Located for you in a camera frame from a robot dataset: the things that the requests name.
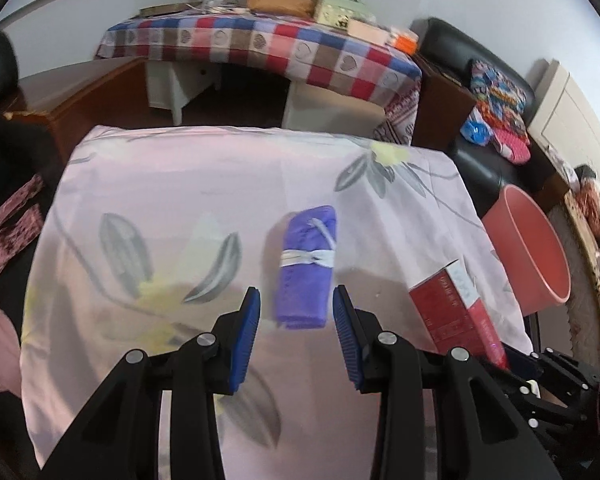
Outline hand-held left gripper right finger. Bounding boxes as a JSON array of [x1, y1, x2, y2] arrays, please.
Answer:
[[332, 285, 563, 480]]

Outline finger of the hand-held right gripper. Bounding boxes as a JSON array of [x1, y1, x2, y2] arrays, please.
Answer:
[[502, 347, 544, 396]]

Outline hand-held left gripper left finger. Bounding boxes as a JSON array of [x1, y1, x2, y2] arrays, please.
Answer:
[[40, 286, 262, 480]]

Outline purple pack white band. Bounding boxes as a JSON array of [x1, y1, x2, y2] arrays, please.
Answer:
[[273, 205, 338, 331]]

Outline red cardboard box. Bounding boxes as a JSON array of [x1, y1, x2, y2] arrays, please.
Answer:
[[409, 260, 510, 371]]

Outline pink plastic bin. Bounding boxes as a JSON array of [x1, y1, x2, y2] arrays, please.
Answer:
[[481, 184, 572, 315]]

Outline bed with quilted mattress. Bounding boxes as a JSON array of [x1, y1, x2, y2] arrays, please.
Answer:
[[550, 190, 600, 361]]

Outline pink floral tablecloth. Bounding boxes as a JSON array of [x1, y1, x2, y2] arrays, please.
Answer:
[[20, 125, 536, 468]]

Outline orange pink blanket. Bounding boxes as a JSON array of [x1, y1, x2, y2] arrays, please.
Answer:
[[575, 165, 600, 251]]

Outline black leather armchair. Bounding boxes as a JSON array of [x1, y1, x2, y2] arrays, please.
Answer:
[[410, 17, 571, 211]]

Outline pink dotted cushion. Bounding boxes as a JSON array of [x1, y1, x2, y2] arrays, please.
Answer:
[[490, 125, 532, 165]]

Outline red patterned hanging cloth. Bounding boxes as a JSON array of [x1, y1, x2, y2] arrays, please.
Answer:
[[372, 92, 421, 148]]

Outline blue plastic packet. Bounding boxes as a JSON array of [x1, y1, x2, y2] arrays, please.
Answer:
[[460, 119, 492, 145]]

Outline white panelled door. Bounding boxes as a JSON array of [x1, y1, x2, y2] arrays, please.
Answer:
[[527, 59, 600, 176]]

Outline colourful cartoon cushion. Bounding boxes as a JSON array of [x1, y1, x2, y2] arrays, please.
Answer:
[[469, 59, 530, 136]]

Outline brown wooden side table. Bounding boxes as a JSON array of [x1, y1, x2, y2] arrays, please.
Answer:
[[5, 56, 148, 161]]

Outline checkered tablecloth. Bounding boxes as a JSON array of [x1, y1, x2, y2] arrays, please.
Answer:
[[96, 12, 423, 108]]

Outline orange box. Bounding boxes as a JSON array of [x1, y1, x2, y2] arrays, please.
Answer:
[[392, 30, 420, 55]]

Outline white flat box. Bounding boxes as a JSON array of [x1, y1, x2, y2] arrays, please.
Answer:
[[347, 17, 393, 43]]

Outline green box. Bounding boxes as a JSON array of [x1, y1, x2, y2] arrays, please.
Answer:
[[314, 0, 368, 28]]

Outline black chair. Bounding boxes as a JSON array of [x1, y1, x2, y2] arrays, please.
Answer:
[[0, 32, 66, 281]]

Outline pink patterned strap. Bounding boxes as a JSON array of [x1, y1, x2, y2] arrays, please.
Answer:
[[0, 174, 46, 288]]

